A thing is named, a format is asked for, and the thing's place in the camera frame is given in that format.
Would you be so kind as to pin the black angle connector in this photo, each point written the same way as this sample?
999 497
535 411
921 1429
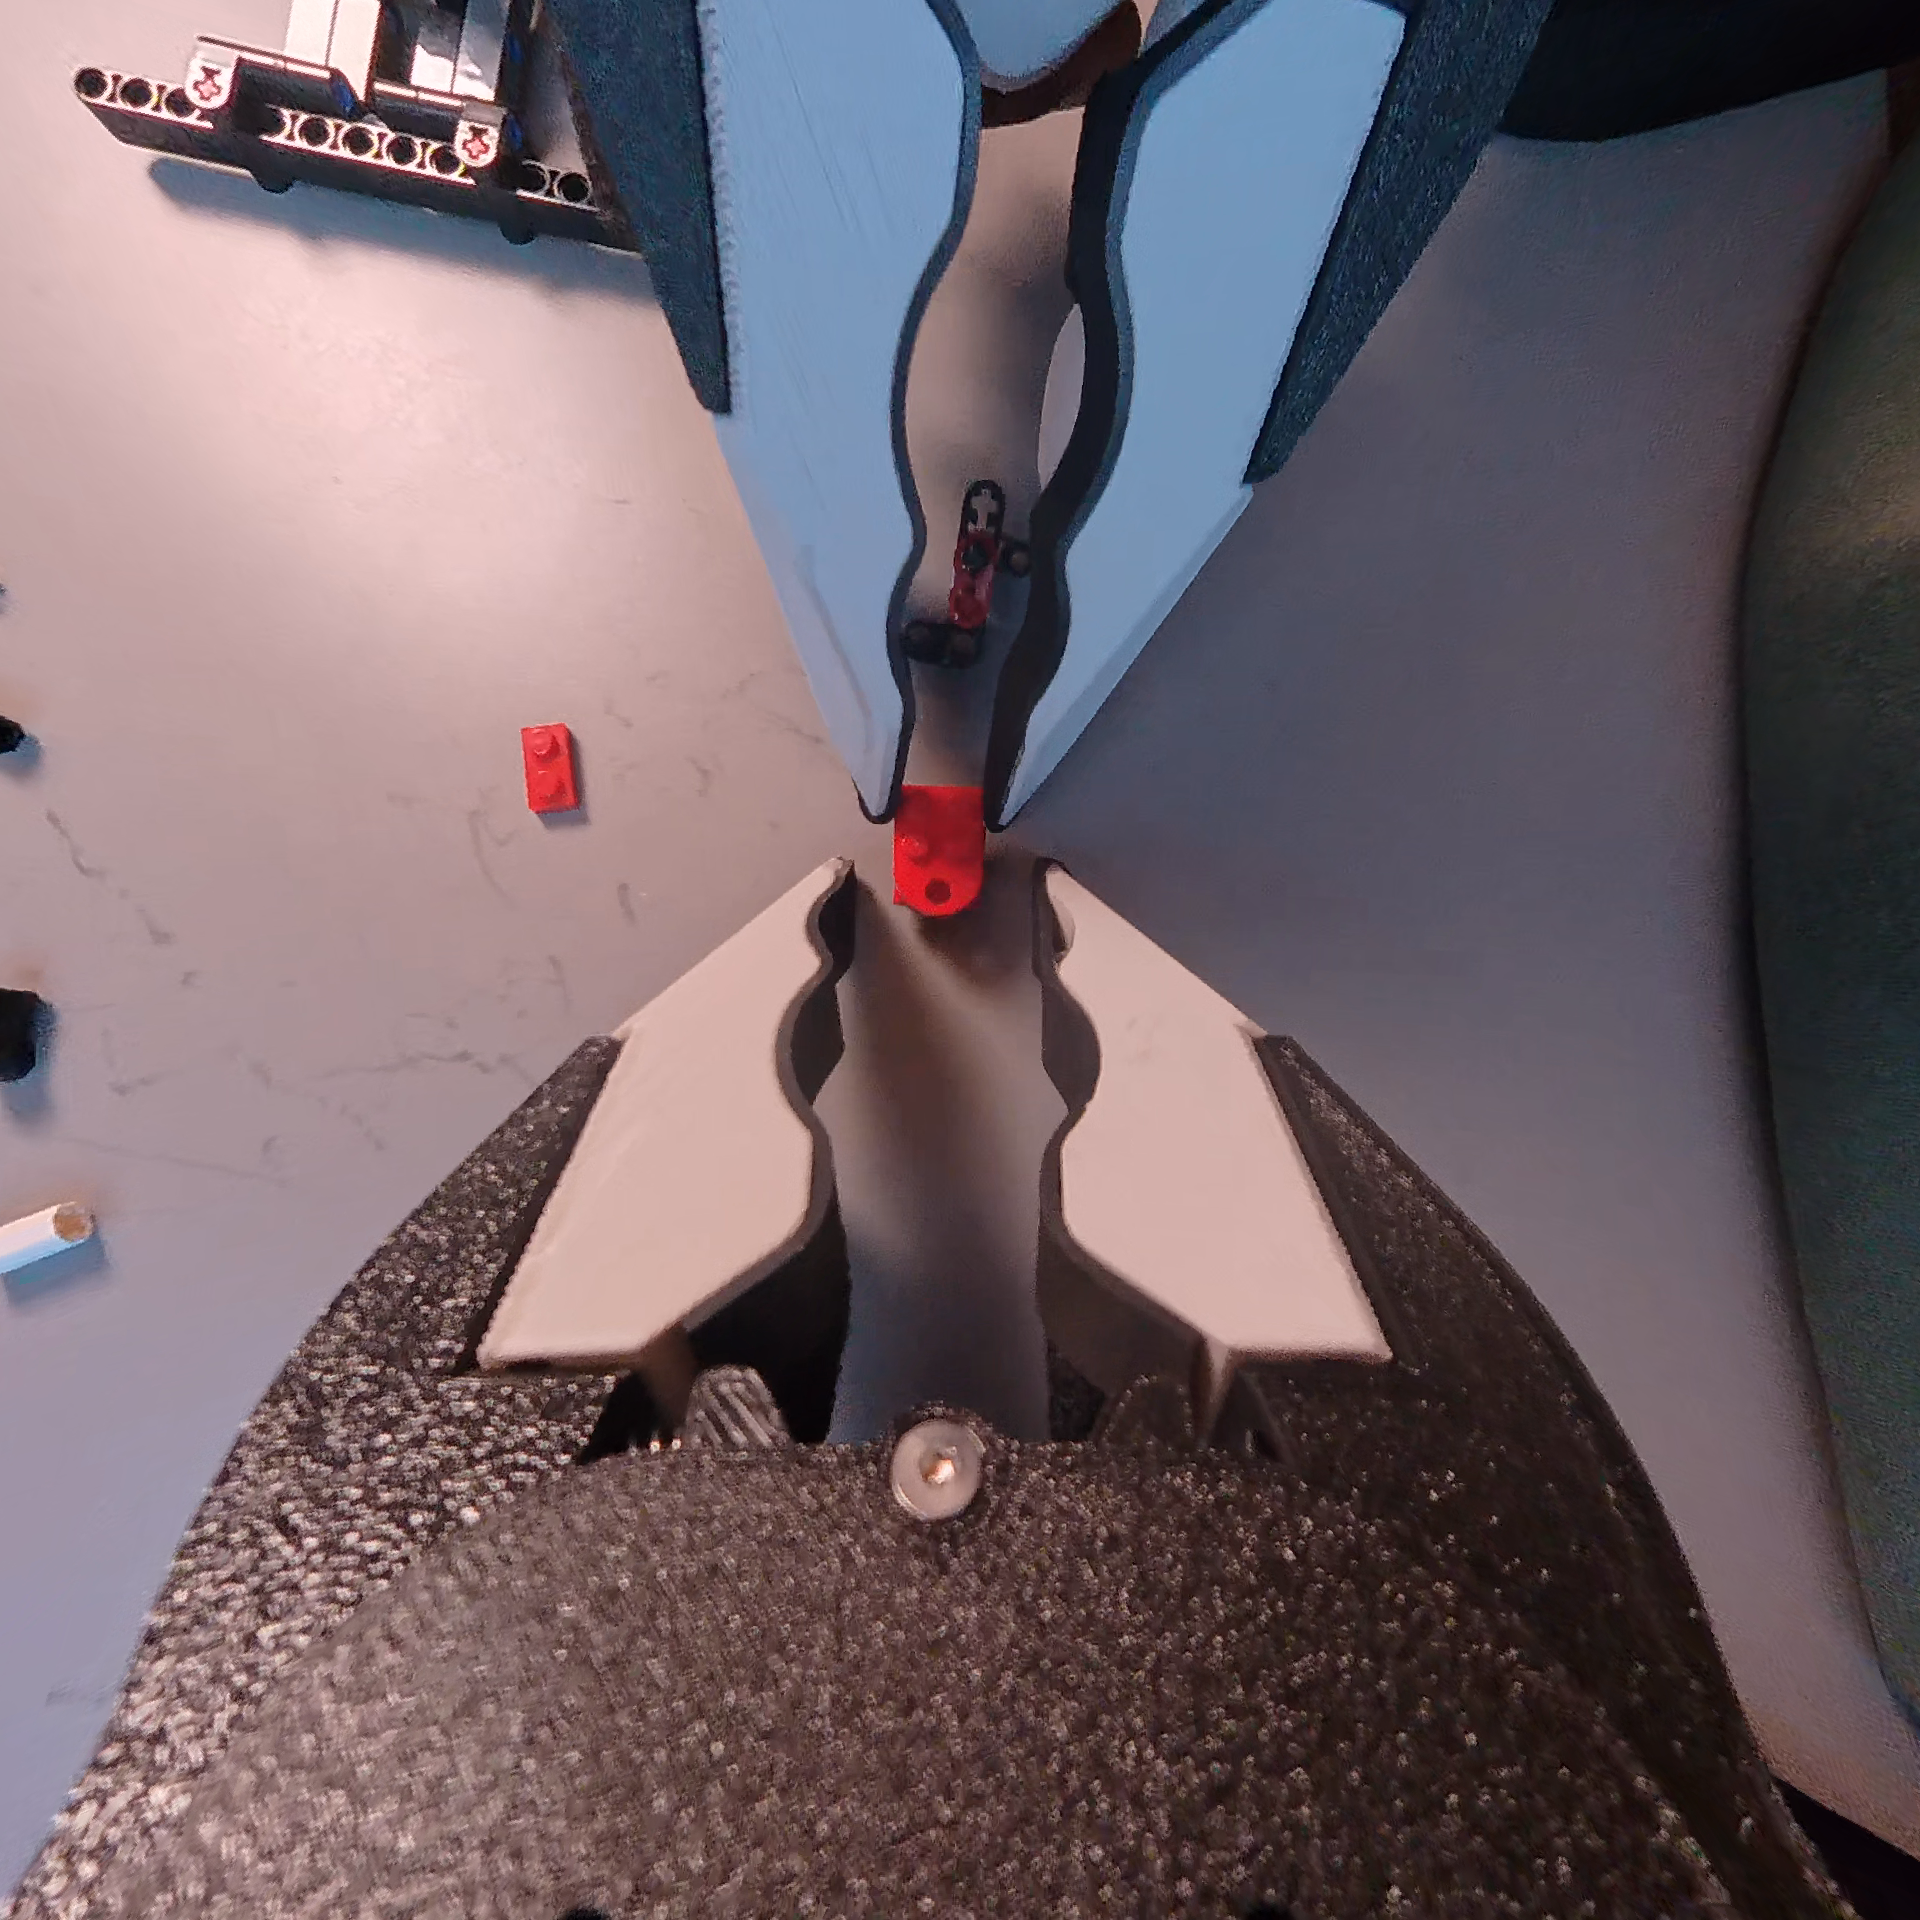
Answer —
21 1035

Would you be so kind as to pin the brick vehicle model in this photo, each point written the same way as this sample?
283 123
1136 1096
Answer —
345 145

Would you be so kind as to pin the narrow red stud plate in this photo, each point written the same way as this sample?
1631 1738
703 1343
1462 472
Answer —
550 769

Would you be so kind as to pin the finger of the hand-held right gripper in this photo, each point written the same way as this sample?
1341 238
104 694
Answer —
812 300
1246 300

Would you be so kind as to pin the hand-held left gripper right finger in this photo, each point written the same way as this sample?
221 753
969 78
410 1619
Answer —
1215 1200

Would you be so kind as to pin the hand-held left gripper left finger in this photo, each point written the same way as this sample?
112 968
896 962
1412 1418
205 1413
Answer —
676 1200

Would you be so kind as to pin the small black red lego assembly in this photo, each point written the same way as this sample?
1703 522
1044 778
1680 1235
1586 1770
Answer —
939 642

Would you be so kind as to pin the red rounded plate with hole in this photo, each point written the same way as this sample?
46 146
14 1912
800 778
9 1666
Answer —
933 848

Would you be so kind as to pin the white tube connector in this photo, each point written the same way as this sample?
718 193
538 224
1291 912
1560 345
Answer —
46 1239

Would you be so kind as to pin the grey desk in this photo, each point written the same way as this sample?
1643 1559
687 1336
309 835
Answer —
376 599

